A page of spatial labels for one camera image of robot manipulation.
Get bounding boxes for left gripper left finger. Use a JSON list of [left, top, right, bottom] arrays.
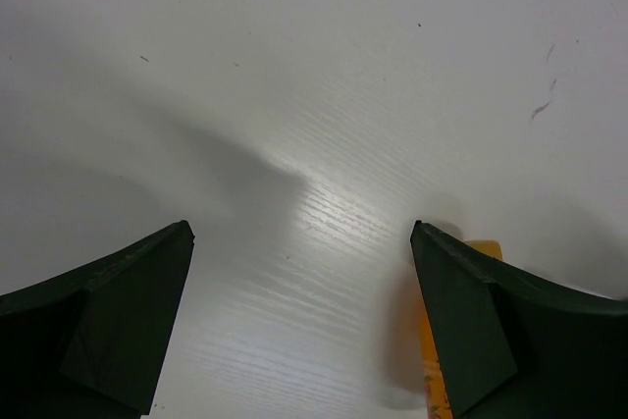
[[1, 221, 194, 418]]

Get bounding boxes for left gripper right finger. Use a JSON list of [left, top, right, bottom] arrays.
[[411, 221, 627, 418]]

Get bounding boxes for orange plastic bottle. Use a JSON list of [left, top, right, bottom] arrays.
[[415, 238, 505, 419]]

